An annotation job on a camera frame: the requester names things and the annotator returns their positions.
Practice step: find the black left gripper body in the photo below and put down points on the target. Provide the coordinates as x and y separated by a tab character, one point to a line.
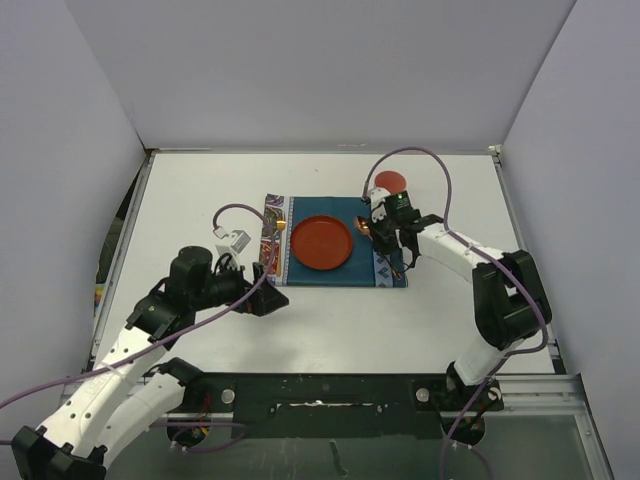
227	288

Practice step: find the aluminium front rail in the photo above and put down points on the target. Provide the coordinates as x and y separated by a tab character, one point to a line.
540	390

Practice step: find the blue patterned placemat cloth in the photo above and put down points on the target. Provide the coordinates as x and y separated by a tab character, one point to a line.
364	268

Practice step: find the red round plate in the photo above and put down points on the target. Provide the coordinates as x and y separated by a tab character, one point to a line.
321	242

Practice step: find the copper fork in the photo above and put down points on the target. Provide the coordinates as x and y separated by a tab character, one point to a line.
281	228

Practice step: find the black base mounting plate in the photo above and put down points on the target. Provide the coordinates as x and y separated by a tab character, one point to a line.
191	433

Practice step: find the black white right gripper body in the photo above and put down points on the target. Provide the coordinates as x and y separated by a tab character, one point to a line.
383	230

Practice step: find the pink plastic cup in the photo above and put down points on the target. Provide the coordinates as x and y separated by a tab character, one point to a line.
391	181

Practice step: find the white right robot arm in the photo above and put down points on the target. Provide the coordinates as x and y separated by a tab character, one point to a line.
509	301

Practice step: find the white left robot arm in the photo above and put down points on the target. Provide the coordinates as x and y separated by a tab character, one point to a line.
62	448

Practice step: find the copper spoon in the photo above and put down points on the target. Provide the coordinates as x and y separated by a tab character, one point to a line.
362	227

